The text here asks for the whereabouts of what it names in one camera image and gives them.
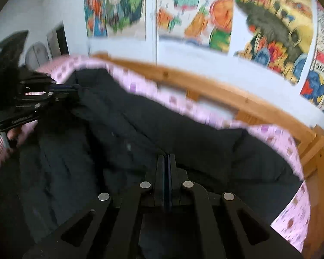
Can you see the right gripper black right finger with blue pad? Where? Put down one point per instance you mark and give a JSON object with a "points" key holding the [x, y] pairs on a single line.
{"points": [[209, 225]]}

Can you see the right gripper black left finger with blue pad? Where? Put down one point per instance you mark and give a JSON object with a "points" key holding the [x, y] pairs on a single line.
{"points": [[103, 229]]}

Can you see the large black coat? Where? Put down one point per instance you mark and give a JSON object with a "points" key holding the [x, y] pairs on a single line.
{"points": [[140, 140]]}

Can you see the person's left hand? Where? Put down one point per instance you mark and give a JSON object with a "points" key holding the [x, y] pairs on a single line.
{"points": [[22, 132]]}

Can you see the grey electric fan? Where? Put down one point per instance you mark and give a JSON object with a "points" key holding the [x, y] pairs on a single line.
{"points": [[36, 56]]}

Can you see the pink patterned bed quilt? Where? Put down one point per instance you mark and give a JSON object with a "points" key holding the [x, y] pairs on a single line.
{"points": [[286, 167]]}

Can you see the blond anime character drawing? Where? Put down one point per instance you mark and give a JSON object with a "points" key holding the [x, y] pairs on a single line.
{"points": [[115, 18]]}

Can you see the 2024 dragon drawing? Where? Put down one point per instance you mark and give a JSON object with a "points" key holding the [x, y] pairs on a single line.
{"points": [[313, 89]]}

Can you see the orange fruit teapot drawing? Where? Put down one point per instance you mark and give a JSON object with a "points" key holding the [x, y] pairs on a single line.
{"points": [[203, 23]]}

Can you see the black hill landscape drawing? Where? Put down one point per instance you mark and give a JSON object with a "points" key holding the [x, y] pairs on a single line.
{"points": [[282, 31]]}

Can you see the grey wall panel box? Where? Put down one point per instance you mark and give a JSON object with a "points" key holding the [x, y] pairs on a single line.
{"points": [[57, 42]]}

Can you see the wooden bed frame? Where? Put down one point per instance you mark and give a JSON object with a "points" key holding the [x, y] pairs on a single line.
{"points": [[253, 110]]}

